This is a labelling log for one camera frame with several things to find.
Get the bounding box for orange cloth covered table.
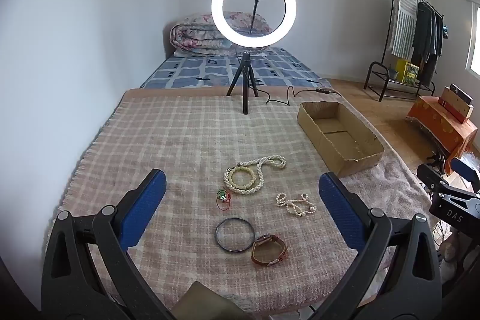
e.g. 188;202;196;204
406;95;479;166

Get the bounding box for small white pearl bracelet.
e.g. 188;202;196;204
275;193;317;219

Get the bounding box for yellow bead bracelet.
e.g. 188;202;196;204
229;166;257;190

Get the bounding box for red string charm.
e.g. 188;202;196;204
215;189;232;210

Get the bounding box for black phone holder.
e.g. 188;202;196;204
248;0;273;36

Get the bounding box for black power cable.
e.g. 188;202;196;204
257;85;342;106

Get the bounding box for black clothes rack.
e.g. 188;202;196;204
364;0;445;102

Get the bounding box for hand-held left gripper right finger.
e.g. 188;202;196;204
318;172;443;320

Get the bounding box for white ring light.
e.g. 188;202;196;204
211;0;298;51

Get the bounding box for black bangle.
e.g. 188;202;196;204
215;217;256;254

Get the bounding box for brown leather wristwatch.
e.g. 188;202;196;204
250;234;289;266

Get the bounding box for yellow box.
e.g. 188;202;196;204
395;58;420;84

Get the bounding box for pink plaid blanket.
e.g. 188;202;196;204
45;88;432;317

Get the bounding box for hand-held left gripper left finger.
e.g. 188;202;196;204
41;169;178;320

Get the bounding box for cardboard box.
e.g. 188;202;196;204
297;101;385;178

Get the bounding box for black metal stand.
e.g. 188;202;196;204
427;149;452;176

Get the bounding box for striped hanging towel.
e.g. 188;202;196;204
388;0;420;59

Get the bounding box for folded floral quilt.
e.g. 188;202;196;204
170;10;274;57

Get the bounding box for window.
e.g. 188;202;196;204
465;0;480;79

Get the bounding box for dark flat box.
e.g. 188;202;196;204
449;83;474;106

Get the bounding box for dark hanging clothes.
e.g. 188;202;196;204
412;1;445;84

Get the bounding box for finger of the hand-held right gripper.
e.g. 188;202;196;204
417;163;456;195
450;157;480;186

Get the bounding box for long white pearl necklace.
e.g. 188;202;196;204
223;154;287;196

